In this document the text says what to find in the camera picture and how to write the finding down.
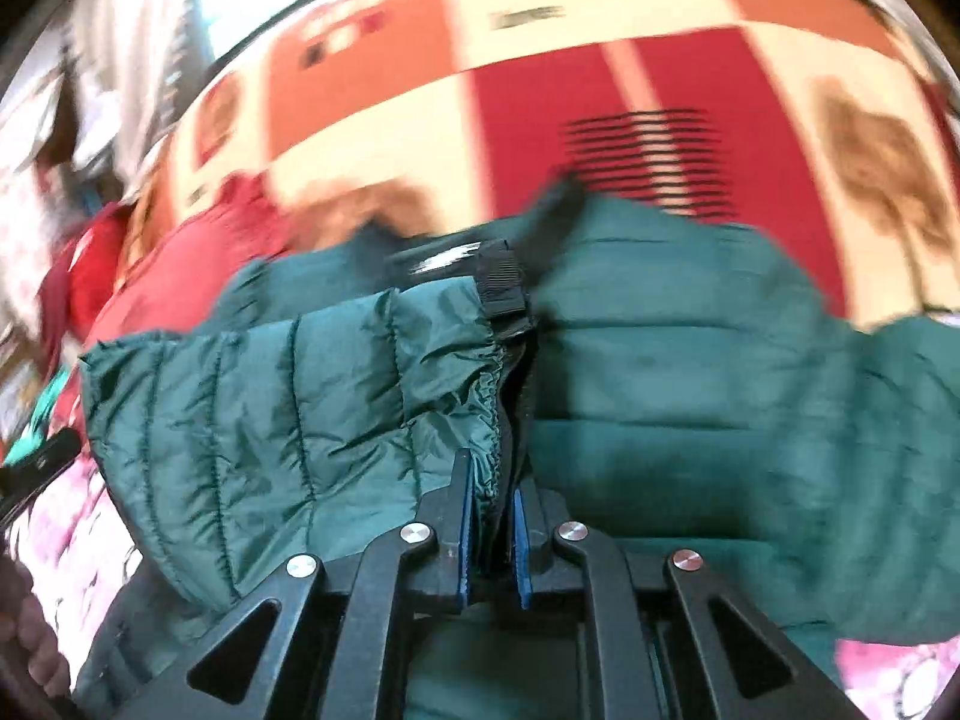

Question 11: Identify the white grey cloth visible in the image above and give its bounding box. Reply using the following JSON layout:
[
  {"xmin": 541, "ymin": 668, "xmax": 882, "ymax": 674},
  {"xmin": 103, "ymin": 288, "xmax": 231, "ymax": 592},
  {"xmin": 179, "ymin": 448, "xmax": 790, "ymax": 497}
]
[{"xmin": 71, "ymin": 0, "xmax": 200, "ymax": 170}]

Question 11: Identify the person's left hand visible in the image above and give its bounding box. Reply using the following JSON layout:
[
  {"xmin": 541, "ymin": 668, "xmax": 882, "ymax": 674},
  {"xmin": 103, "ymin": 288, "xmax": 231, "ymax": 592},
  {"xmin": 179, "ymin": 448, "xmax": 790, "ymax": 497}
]
[{"xmin": 0, "ymin": 553, "xmax": 74, "ymax": 700}]

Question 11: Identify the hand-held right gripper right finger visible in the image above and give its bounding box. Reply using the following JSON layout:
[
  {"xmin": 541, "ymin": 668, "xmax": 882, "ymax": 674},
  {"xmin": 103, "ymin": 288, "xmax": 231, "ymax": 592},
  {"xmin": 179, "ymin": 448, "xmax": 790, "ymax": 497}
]
[{"xmin": 512, "ymin": 483, "xmax": 865, "ymax": 720}]

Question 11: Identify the pink penguin print blanket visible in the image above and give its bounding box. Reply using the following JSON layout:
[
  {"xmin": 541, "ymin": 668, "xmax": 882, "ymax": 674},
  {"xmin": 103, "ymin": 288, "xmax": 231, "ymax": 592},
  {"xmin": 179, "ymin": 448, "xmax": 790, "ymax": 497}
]
[{"xmin": 0, "ymin": 360, "xmax": 957, "ymax": 720}]

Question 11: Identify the red heart-shaped frilled pillow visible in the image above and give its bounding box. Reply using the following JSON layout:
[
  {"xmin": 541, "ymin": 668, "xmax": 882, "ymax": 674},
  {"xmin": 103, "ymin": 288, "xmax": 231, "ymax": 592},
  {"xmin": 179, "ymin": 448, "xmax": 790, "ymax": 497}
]
[{"xmin": 81, "ymin": 171, "xmax": 302, "ymax": 350}]

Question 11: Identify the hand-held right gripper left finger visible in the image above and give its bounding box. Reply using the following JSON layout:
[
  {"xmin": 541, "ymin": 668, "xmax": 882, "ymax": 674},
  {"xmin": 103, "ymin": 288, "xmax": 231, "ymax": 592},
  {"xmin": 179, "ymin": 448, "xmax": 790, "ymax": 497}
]
[{"xmin": 129, "ymin": 448, "xmax": 475, "ymax": 720}]

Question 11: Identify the green puffer jacket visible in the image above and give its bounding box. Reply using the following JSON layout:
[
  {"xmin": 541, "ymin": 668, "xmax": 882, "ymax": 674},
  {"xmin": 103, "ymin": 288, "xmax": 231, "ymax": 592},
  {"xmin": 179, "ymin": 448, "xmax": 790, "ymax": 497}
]
[{"xmin": 75, "ymin": 193, "xmax": 960, "ymax": 720}]

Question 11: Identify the orange red cream patterned blanket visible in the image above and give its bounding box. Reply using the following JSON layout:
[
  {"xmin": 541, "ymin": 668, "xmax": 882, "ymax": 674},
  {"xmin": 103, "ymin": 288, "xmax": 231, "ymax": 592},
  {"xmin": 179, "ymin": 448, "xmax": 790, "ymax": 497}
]
[{"xmin": 112, "ymin": 0, "xmax": 960, "ymax": 335}]

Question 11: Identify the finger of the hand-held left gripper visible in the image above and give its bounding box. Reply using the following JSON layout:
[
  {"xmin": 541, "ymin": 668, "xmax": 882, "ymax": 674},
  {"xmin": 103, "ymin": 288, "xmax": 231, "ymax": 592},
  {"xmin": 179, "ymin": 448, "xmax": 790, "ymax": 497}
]
[{"xmin": 0, "ymin": 427, "xmax": 82, "ymax": 530}]

